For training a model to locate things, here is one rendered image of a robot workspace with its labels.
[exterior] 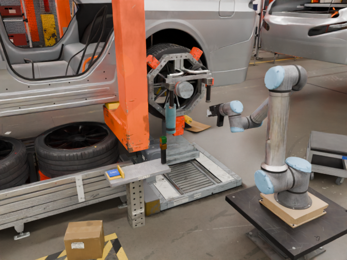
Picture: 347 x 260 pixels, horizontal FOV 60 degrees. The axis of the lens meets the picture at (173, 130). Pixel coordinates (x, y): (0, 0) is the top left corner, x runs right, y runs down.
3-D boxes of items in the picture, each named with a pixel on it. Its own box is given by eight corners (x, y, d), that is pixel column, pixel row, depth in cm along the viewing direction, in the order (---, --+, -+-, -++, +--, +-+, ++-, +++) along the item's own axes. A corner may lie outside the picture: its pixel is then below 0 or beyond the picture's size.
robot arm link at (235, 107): (234, 114, 202) (232, 100, 203) (223, 117, 213) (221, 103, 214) (245, 113, 207) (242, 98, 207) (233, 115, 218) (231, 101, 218)
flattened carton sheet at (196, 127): (180, 116, 430) (180, 114, 428) (211, 127, 394) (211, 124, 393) (165, 121, 410) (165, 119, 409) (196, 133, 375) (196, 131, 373)
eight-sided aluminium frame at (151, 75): (200, 109, 285) (203, 50, 263) (204, 111, 279) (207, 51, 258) (147, 119, 262) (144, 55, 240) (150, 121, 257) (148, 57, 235)
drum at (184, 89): (182, 91, 268) (182, 76, 263) (194, 98, 251) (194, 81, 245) (168, 93, 263) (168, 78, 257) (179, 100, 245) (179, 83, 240)
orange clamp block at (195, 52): (193, 59, 263) (198, 50, 262) (198, 61, 257) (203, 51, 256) (187, 55, 259) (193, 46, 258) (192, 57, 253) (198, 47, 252)
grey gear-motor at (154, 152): (148, 160, 296) (147, 128, 282) (167, 181, 261) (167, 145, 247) (130, 164, 288) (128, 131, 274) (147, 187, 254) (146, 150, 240)
